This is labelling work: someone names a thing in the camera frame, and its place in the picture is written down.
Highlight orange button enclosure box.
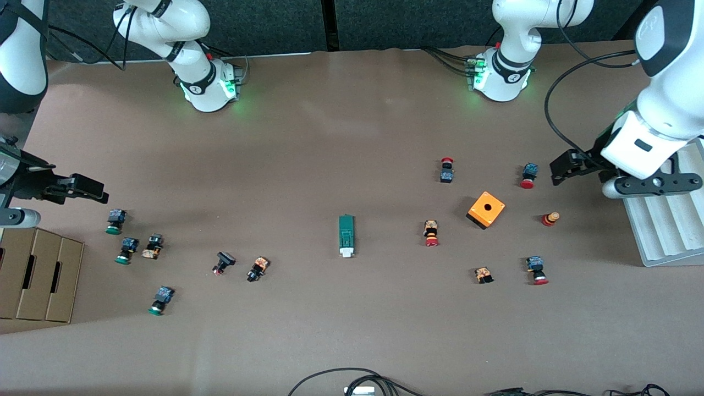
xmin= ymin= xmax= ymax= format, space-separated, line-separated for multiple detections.
xmin=466 ymin=191 xmax=506 ymax=230

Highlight brown cardboard box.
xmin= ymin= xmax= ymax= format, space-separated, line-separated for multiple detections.
xmin=0 ymin=227 xmax=84 ymax=323

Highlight green push button blue block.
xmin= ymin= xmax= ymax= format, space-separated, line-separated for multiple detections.
xmin=147 ymin=285 xmax=175 ymax=316
xmin=114 ymin=237 xmax=139 ymax=265
xmin=105 ymin=208 xmax=128 ymax=235

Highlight black divider post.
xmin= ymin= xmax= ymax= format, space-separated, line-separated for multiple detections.
xmin=323 ymin=0 xmax=337 ymax=52

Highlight black push button orange block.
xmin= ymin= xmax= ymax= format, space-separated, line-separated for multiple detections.
xmin=246 ymin=256 xmax=270 ymax=283

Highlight black looped cable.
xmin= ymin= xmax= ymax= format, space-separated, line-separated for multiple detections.
xmin=287 ymin=367 xmax=427 ymax=396

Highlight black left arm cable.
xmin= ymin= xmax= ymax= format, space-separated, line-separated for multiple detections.
xmin=543 ymin=0 xmax=652 ymax=166

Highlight green load switch white slider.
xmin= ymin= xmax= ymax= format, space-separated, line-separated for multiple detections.
xmin=338 ymin=214 xmax=356 ymax=259

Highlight black cable bundle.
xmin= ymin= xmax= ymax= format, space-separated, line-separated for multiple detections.
xmin=487 ymin=383 xmax=672 ymax=396

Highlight black arm base cables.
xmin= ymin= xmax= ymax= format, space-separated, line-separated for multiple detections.
xmin=422 ymin=47 xmax=476 ymax=78

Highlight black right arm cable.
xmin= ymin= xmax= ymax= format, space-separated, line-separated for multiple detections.
xmin=47 ymin=5 xmax=133 ymax=69

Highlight black switch orange block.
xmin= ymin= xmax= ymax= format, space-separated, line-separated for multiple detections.
xmin=141 ymin=234 xmax=164 ymax=260

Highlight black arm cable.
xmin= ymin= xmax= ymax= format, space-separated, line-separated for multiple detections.
xmin=543 ymin=0 xmax=652 ymax=166
xmin=47 ymin=5 xmax=133 ymax=69

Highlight white ribbed plastic tray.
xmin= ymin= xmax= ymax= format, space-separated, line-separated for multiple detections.
xmin=621 ymin=137 xmax=704 ymax=267

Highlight black square button red base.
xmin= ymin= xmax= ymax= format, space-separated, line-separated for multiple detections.
xmin=212 ymin=251 xmax=237 ymax=276

